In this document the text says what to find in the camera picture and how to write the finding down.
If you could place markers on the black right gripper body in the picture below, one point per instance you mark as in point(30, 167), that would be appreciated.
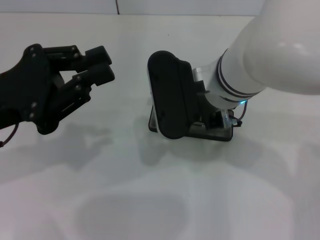
point(207, 120)

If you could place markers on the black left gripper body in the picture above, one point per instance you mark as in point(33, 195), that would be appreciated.
point(22, 92)

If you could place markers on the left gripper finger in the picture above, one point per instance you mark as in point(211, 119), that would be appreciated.
point(102, 75)
point(97, 56)

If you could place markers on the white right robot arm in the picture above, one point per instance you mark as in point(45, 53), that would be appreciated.
point(262, 55)

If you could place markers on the black glasses case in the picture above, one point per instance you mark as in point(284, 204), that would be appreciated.
point(220, 135)

